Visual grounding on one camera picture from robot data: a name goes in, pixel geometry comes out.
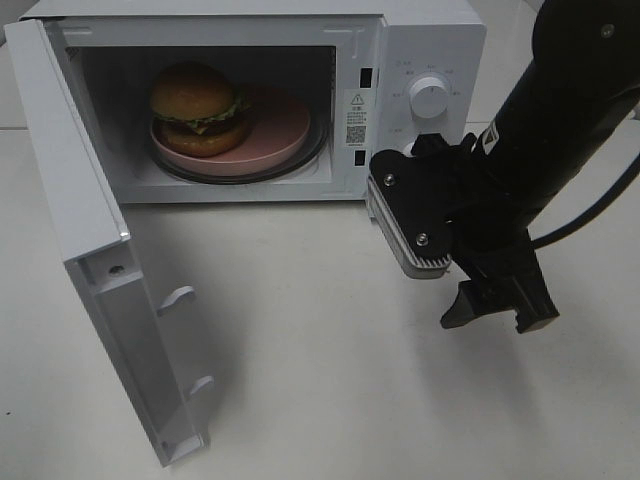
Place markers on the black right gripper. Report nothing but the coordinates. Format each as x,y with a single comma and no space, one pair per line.
487,243

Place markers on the white timer knob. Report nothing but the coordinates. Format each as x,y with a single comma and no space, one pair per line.
407,150

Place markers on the pink round plate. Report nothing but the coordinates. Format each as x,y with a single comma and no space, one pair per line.
274,104

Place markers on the toy hamburger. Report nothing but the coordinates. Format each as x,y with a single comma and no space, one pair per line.
197,111

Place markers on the white microwave door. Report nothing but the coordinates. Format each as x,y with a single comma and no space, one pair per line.
153,336

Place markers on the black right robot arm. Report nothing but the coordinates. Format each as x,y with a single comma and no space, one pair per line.
582,81

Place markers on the white upper power knob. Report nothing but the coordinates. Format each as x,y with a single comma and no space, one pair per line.
429,95

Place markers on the glass turntable tray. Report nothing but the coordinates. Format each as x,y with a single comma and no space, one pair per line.
310,155

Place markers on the warning label sticker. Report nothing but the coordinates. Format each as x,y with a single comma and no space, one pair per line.
356,113

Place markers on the white microwave oven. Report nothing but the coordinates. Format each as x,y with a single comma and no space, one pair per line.
315,49

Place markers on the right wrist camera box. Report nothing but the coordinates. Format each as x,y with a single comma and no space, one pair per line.
408,216

